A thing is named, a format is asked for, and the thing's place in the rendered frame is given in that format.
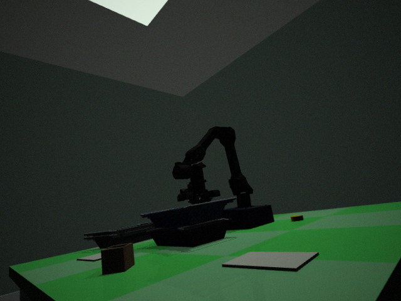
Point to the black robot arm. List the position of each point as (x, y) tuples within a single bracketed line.
[(238, 182)]

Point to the grey flat panel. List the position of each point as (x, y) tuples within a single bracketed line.
[(95, 257), (272, 260)]

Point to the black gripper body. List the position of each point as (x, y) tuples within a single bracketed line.
[(198, 187)]

